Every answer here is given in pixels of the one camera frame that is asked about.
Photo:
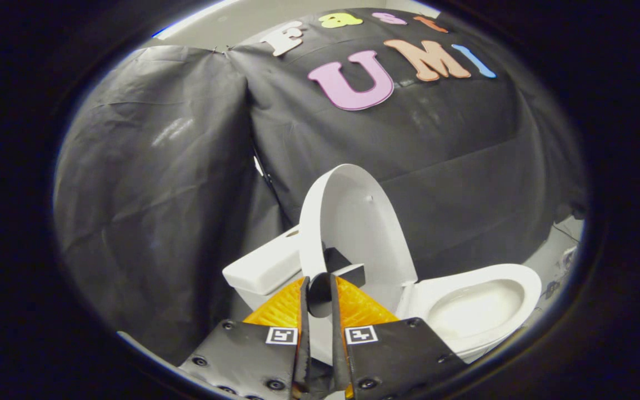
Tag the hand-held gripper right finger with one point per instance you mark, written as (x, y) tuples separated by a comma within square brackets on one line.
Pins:
[(398, 355)]

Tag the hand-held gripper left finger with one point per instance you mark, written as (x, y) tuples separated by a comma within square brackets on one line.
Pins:
[(242, 355)]

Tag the white toilet lid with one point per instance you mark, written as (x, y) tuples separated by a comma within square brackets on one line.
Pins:
[(359, 222)]

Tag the white toilet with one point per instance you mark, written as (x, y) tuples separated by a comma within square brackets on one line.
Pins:
[(270, 269)]

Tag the black backdrop cloth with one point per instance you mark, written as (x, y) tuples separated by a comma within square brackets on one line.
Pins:
[(159, 194)]

